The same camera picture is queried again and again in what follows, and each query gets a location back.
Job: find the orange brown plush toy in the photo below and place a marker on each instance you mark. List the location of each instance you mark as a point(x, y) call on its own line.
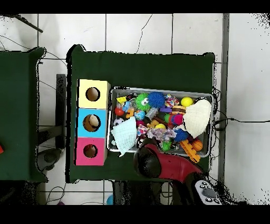
point(153, 123)

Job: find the light blue muslin cloth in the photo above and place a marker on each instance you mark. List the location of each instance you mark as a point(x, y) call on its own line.
point(125, 135)

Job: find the pink blue fuzzy caterpillar toy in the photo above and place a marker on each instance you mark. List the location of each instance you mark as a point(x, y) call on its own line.
point(178, 119)

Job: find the blue spiky ball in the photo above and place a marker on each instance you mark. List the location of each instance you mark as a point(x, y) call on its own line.
point(181, 135)
point(156, 99)

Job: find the cream muslin cloth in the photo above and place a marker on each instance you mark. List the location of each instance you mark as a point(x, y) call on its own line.
point(197, 118)

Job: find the orange plastic toy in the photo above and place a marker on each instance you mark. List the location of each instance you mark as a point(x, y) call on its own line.
point(189, 151)

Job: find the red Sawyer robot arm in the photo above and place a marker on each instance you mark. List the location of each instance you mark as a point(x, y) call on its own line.
point(177, 167)

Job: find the wooden box with three holes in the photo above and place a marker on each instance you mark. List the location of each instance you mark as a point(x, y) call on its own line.
point(101, 131)

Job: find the green spiky toy with eyes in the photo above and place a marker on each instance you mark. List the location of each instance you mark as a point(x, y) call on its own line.
point(141, 101)

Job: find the black white soccer ball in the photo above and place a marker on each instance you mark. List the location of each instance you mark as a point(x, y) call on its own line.
point(118, 121)

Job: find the tan brown toy hamburger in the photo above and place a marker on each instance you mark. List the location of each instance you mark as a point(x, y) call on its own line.
point(179, 109)

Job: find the yellow ball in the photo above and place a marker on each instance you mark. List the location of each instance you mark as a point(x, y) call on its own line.
point(186, 101)

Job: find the black stand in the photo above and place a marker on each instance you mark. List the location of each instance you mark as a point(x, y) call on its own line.
point(61, 101)

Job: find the blue floor ball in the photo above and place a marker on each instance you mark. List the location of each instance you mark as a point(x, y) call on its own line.
point(110, 200)

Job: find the grey plastic base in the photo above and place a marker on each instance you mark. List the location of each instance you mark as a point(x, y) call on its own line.
point(49, 157)

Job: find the dark green side tablecloth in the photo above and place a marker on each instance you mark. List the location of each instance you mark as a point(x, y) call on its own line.
point(14, 116)

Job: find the dark thin rod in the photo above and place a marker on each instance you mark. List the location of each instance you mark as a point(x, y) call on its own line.
point(29, 25)

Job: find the small red object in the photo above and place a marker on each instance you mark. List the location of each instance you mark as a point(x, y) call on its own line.
point(1, 149)

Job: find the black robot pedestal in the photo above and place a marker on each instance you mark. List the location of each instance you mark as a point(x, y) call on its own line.
point(135, 193)

